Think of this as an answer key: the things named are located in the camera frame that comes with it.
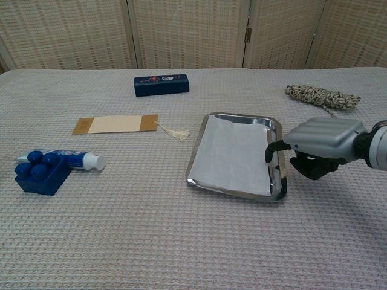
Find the brown bookmark with tassel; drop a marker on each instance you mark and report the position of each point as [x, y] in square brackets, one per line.
[115, 124]

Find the beige woven tablecloth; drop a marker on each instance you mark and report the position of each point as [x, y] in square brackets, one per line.
[151, 235]

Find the stainless steel tray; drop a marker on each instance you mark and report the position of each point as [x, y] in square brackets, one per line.
[279, 181]

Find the blue studded building block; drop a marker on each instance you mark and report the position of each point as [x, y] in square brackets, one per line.
[42, 181]

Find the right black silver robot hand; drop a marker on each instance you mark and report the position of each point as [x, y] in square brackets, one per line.
[323, 139]

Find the woven folding screen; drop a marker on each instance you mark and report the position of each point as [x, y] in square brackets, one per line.
[187, 33]

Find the brass screen hinge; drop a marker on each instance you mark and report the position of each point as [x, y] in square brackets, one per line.
[248, 34]

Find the dark blue printed box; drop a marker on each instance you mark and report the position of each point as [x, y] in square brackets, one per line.
[161, 86]

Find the white paper sheet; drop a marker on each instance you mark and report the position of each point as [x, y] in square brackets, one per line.
[229, 157]

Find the blue white toothpaste tube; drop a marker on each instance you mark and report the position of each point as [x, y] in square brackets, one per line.
[84, 158]

